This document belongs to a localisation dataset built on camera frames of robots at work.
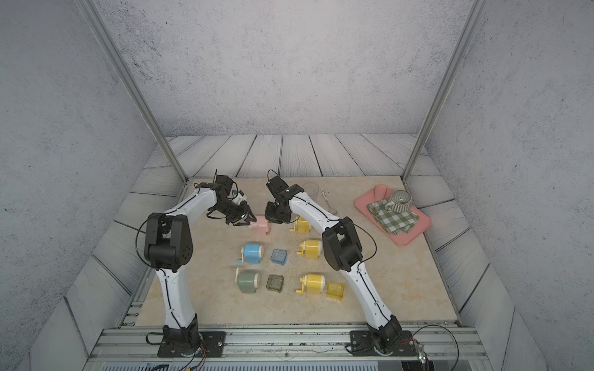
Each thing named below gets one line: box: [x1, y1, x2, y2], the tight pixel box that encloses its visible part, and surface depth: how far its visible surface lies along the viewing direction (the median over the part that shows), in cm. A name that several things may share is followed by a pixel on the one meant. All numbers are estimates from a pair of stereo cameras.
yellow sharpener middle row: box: [296, 239, 323, 260], surface depth 90 cm
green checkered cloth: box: [367, 200, 420, 235], surface depth 106 cm
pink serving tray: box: [354, 183, 433, 246], surface depth 106 cm
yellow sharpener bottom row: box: [295, 274, 326, 295], surface depth 81 cm
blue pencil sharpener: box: [236, 242, 264, 264], surface depth 89 cm
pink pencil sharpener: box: [251, 214, 271, 236], surface depth 97 cm
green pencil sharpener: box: [236, 270, 260, 294], surface depth 81 cm
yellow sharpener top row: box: [289, 216, 311, 234], surface depth 100 cm
